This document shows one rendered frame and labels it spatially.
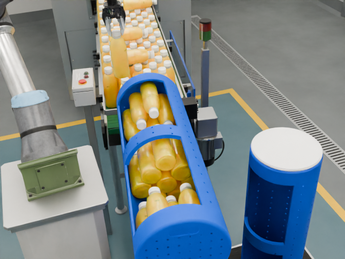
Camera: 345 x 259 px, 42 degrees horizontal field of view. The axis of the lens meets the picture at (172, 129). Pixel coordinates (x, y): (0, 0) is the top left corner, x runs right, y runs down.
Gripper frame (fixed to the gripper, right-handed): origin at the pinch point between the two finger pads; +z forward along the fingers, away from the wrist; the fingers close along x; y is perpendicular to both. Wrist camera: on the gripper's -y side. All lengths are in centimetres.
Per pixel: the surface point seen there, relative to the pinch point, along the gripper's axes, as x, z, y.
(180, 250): 9, 28, 101
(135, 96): 4.4, 21.9, 19.7
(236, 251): 49, 123, 26
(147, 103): 8.4, 18.5, 32.4
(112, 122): -8.1, 46.2, -1.7
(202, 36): 44, 18, -28
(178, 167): 15, 24, 68
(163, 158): 10, 19, 68
